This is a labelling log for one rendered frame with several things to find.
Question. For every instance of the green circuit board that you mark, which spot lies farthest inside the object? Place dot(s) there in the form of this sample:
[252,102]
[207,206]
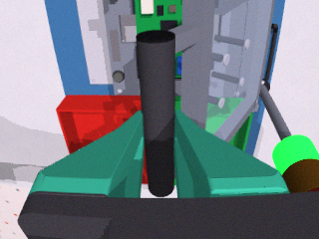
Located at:
[160,15]

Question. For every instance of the red square tray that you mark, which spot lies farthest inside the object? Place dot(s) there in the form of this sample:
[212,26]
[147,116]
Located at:
[96,119]

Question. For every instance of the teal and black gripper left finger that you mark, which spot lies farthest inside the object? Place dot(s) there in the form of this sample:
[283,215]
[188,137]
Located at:
[112,165]

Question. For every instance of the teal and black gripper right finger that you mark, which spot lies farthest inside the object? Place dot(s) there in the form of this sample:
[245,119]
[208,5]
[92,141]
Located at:
[207,166]

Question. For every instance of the green bin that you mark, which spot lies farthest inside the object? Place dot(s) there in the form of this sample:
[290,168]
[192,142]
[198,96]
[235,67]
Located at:
[240,138]

